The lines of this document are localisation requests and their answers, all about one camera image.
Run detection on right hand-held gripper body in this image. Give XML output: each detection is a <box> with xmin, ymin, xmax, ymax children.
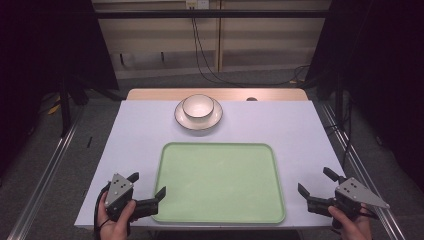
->
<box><xmin>306</xmin><ymin>176</ymin><xmax>391</xmax><ymax>222</ymax></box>

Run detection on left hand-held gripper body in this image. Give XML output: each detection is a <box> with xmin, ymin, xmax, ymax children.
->
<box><xmin>104</xmin><ymin>172</ymin><xmax>160</xmax><ymax>223</ymax></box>

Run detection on person's right hand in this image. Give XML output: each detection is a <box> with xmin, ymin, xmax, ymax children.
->
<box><xmin>327</xmin><ymin>204</ymin><xmax>373</xmax><ymax>240</ymax></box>

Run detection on person's left hand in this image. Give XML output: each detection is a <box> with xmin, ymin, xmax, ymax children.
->
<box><xmin>96</xmin><ymin>191</ymin><xmax>138</xmax><ymax>240</ymax></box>

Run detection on white table mat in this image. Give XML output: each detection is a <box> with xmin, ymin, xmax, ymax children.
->
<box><xmin>73</xmin><ymin>99</ymin><xmax>349</xmax><ymax>231</ymax></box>

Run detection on light green tray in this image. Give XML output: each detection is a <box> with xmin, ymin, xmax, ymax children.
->
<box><xmin>152</xmin><ymin>141</ymin><xmax>287</xmax><ymax>225</ymax></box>

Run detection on white plate with dark rim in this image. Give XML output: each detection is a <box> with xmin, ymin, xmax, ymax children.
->
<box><xmin>173</xmin><ymin>97</ymin><xmax>224</xmax><ymax>131</ymax></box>

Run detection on white bowl with dark rim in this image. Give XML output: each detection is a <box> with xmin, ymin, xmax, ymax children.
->
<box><xmin>181</xmin><ymin>93</ymin><xmax>216</xmax><ymax>120</ymax></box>

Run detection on black metal stand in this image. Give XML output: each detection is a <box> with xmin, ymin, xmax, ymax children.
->
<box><xmin>59</xmin><ymin>75</ymin><xmax>73</xmax><ymax>138</ymax></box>

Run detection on yellow floor tape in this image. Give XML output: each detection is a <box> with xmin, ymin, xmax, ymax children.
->
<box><xmin>47</xmin><ymin>95</ymin><xmax>63</xmax><ymax>116</ymax></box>

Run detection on dark curtain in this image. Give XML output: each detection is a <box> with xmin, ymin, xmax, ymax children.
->
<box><xmin>0</xmin><ymin>0</ymin><xmax>120</xmax><ymax>179</ymax></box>
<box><xmin>305</xmin><ymin>0</ymin><xmax>424</xmax><ymax>183</ymax></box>

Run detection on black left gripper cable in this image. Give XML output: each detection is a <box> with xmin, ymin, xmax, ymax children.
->
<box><xmin>93</xmin><ymin>182</ymin><xmax>112</xmax><ymax>240</ymax></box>

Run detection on aluminium floor rail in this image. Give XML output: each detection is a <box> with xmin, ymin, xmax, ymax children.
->
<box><xmin>319</xmin><ymin>101</ymin><xmax>407</xmax><ymax>240</ymax></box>
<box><xmin>6</xmin><ymin>105</ymin><xmax>85</xmax><ymax>240</ymax></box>

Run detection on black hanging wall cables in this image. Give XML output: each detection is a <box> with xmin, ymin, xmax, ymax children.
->
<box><xmin>190</xmin><ymin>6</ymin><xmax>311</xmax><ymax>87</ymax></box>

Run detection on wooden wall post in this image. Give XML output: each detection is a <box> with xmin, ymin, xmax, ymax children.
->
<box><xmin>215</xmin><ymin>0</ymin><xmax>224</xmax><ymax>73</ymax></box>

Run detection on black horizontal frame bar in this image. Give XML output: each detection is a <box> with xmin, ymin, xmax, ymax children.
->
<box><xmin>94</xmin><ymin>9</ymin><xmax>330</xmax><ymax>20</ymax></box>

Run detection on white wall socket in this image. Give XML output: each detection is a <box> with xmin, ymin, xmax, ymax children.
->
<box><xmin>185</xmin><ymin>0</ymin><xmax>210</xmax><ymax>10</ymax></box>

